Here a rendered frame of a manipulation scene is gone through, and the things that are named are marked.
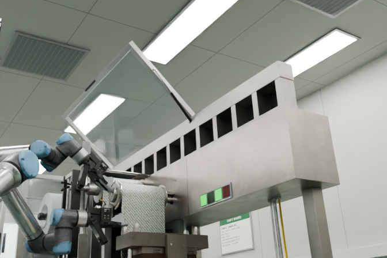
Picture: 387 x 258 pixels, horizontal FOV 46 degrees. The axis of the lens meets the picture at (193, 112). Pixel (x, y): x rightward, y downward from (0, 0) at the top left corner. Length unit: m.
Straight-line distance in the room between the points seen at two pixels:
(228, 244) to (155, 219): 3.60
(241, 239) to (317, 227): 3.82
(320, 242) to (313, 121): 0.48
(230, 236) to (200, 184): 3.62
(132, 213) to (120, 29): 1.88
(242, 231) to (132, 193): 3.48
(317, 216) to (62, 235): 1.07
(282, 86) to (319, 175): 0.39
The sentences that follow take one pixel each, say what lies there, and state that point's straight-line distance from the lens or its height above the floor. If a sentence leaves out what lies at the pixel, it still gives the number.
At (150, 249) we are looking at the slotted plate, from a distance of 2.09.
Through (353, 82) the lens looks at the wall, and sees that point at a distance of 4.77.
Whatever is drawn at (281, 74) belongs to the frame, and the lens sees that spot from 1.95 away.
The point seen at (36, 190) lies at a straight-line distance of 3.25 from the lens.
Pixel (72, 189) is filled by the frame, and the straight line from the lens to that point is 2.56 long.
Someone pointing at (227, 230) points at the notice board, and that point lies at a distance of 5.92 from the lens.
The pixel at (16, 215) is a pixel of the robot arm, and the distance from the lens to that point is 2.12.
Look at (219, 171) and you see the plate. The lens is 2.15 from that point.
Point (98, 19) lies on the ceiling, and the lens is 3.67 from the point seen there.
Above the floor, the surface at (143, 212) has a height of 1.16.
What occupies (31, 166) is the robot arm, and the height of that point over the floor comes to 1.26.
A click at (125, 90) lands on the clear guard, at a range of 2.71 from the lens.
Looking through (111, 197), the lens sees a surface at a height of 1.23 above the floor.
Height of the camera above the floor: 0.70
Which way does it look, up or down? 23 degrees up
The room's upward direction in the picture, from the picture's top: 3 degrees counter-clockwise
